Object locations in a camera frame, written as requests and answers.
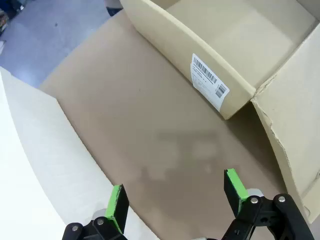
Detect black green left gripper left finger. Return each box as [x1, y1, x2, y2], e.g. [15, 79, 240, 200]
[62, 184, 130, 240]

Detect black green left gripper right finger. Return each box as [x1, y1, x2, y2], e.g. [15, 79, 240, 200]
[223, 168, 316, 240]

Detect cardboard shoe box with lid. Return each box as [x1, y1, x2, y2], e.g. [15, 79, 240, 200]
[119, 0, 320, 225]

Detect large white panel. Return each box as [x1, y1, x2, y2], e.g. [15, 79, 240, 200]
[0, 66, 115, 240]

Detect person's dark blue trousers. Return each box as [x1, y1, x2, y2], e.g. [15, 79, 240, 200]
[106, 0, 124, 17]

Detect colourful floor clutter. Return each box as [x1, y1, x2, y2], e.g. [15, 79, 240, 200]
[0, 11, 10, 35]

